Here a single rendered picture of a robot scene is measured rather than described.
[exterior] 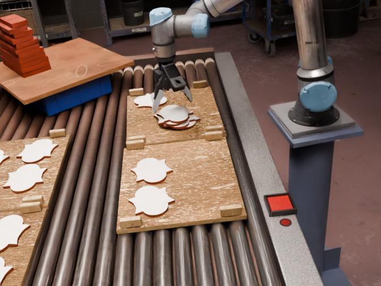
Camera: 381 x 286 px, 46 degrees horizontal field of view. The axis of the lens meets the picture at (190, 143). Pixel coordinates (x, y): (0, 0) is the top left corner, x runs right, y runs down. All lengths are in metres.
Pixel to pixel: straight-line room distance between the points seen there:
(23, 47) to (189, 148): 0.86
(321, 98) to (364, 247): 1.18
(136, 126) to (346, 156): 1.82
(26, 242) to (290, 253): 0.68
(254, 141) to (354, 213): 1.27
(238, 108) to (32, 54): 0.88
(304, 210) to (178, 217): 0.82
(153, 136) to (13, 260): 0.64
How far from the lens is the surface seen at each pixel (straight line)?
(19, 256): 1.26
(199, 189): 1.32
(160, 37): 1.52
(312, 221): 1.97
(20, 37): 1.99
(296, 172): 1.84
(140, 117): 1.74
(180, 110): 1.66
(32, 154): 1.63
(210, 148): 1.50
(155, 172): 1.39
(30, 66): 2.02
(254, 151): 1.51
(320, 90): 1.51
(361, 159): 3.16
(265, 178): 1.39
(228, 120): 1.69
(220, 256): 1.14
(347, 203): 2.78
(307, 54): 1.49
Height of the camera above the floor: 1.74
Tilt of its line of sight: 32 degrees down
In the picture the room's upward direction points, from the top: 6 degrees counter-clockwise
